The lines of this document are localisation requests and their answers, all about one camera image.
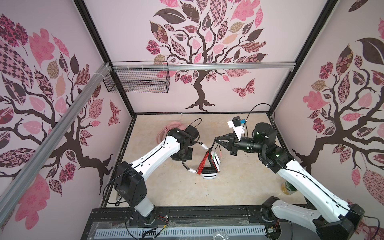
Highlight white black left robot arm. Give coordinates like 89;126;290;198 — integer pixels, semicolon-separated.
114;126;199;218

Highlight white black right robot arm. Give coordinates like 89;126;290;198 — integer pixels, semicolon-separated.
215;122;365;240

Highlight white black headphones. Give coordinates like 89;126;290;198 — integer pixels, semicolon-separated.
182;142;222;180

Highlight red headphone cable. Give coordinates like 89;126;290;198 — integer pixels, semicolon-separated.
196;140;224;175

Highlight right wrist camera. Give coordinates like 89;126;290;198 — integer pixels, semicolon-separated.
228;116;246;142

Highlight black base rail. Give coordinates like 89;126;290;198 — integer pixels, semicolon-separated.
87;205;265;226

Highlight aluminium frame bar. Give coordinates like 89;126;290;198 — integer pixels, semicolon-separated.
113;62;296;71
1;63;111;224

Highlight aluminium frame bar back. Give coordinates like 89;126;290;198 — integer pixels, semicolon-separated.
113;62;296;71

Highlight white perforated cable tray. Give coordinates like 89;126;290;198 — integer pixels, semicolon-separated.
94;226;266;240

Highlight aluminium frame bar left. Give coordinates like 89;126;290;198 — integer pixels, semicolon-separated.
1;63;111;224

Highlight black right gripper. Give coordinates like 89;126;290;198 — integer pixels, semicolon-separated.
215;132;265;156

